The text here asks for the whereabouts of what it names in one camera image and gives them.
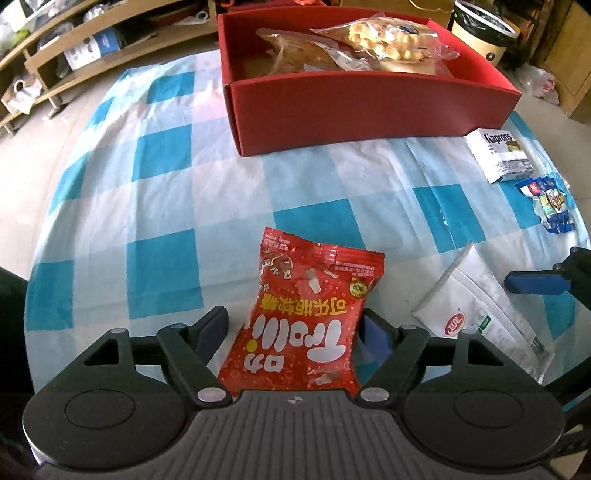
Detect white snack pouch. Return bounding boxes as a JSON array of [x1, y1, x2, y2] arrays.
[[411, 242, 555, 384]]

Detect small blue snack packet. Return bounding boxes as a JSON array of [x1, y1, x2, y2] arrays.
[[515, 175, 575, 234]]

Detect red cardboard box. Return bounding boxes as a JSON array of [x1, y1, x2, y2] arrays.
[[217, 11, 522, 158]]

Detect red gummy candy packet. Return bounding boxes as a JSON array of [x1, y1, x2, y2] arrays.
[[217, 226, 386, 398]]

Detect white plastic bag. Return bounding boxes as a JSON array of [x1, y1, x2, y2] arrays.
[[512, 62, 561, 104]]

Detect wooden television stand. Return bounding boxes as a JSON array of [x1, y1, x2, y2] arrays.
[[0, 0, 220, 134]]

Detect wooden cabinet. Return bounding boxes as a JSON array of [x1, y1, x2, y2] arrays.
[[526, 0, 591, 118]]

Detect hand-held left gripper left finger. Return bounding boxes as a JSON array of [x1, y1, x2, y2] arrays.
[[81, 305, 232, 409]]

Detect clear brown bread packet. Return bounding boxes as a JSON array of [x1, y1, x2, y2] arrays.
[[256, 27, 375, 75]]

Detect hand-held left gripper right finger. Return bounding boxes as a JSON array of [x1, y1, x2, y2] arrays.
[[356, 309, 509, 404]]

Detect blue white carton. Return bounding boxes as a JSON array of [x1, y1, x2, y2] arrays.
[[62, 27, 125, 70]]

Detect white chocolate pie packet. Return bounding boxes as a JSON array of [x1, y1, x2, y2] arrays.
[[464, 128, 536, 184]]

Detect blue white checkered tablecloth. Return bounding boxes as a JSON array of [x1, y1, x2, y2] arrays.
[[23, 48, 591, 393]]

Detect clear waffle packet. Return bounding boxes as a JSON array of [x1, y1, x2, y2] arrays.
[[310, 16, 461, 75]]

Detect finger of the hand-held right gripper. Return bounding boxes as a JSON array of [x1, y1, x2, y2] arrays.
[[504, 247, 591, 305], [538, 300, 591, 416]]

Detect beige trash bin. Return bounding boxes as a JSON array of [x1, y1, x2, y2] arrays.
[[450, 0, 520, 63]]

